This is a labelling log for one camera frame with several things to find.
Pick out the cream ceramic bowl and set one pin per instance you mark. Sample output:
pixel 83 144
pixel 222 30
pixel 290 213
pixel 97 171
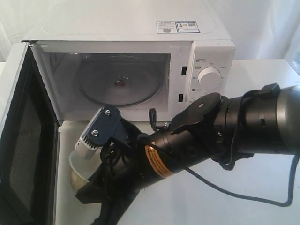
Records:
pixel 81 169

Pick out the glass microwave turntable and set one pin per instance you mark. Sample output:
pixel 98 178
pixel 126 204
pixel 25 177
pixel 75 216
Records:
pixel 120 80

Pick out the white control knob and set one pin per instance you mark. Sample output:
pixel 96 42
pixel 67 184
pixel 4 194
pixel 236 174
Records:
pixel 199 98
pixel 209 78

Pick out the white microwave door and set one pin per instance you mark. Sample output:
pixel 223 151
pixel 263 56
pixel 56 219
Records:
pixel 28 143

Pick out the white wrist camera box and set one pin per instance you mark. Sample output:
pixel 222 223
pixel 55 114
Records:
pixel 84 147

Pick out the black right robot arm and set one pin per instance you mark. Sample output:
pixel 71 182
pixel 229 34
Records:
pixel 213 127

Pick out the right blue info sticker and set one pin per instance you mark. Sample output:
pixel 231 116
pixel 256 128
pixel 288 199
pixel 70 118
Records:
pixel 187 27

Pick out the black camera mounting bracket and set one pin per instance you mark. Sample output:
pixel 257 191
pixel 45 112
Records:
pixel 106 127

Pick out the white microwave oven body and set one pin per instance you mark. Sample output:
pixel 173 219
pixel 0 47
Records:
pixel 61 45

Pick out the upper white control knob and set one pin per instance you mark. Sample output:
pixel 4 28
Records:
pixel 209 78

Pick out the lower white control knob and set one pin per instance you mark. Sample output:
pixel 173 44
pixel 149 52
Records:
pixel 199 98

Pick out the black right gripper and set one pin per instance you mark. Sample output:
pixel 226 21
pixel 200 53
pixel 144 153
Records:
pixel 124 171

